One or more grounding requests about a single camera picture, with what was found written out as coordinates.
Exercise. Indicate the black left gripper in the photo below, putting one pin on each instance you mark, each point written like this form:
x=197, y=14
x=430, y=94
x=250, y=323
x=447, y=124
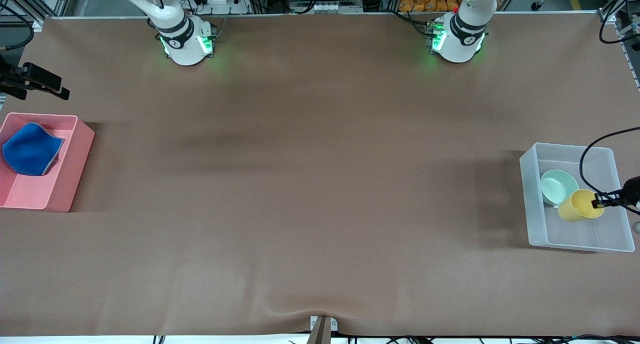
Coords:
x=632, y=188

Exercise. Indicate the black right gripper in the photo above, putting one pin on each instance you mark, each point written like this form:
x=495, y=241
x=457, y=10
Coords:
x=11, y=77

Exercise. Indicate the yellow cup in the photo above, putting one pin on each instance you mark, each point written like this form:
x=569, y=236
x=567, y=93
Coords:
x=575, y=208

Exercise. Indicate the mint green bowl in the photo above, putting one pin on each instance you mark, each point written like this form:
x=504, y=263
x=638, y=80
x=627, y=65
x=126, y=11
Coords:
x=556, y=185

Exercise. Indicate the blue microfiber cloth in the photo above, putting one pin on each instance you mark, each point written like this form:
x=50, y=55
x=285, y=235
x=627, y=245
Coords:
x=30, y=149

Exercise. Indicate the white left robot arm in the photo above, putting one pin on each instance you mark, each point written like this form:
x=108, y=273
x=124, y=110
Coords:
x=460, y=34

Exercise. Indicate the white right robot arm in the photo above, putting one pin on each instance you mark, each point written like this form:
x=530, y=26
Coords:
x=182, y=37

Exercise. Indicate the clear plastic bin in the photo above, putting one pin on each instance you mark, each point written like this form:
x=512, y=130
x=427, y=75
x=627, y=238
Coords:
x=600, y=229

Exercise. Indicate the pink plastic bin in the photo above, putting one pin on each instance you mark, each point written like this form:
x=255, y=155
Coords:
x=55, y=184

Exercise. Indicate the metal table edge bracket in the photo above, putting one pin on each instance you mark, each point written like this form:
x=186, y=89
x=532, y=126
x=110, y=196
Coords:
x=323, y=329

